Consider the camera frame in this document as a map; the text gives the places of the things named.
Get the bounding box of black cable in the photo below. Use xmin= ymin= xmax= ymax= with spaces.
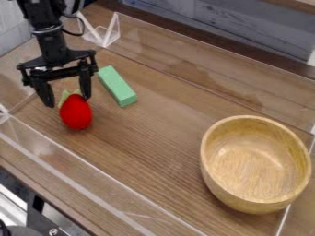
xmin=0 ymin=218 xmax=11 ymax=236

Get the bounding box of clear acrylic corner bracket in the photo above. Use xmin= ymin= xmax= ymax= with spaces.
xmin=76 ymin=12 xmax=120 ymax=48

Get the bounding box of clear acrylic table enclosure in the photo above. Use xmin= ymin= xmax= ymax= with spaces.
xmin=0 ymin=6 xmax=315 ymax=236

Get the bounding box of red plush strawberry toy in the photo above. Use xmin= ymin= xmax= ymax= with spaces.
xmin=57 ymin=89 xmax=92 ymax=130

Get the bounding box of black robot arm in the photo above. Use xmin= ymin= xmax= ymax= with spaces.
xmin=17 ymin=0 xmax=98 ymax=108

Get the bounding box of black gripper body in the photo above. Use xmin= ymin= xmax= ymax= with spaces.
xmin=15 ymin=50 xmax=98 ymax=87

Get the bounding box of black table clamp bracket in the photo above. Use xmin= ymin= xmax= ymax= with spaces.
xmin=25 ymin=195 xmax=70 ymax=236

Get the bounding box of green rectangular block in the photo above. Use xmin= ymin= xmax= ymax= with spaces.
xmin=98 ymin=65 xmax=137 ymax=107

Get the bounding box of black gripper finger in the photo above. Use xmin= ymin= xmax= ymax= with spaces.
xmin=77 ymin=60 xmax=90 ymax=100
xmin=31 ymin=77 xmax=54 ymax=108

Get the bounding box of wooden bowl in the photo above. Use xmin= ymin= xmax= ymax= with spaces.
xmin=198 ymin=115 xmax=312 ymax=215

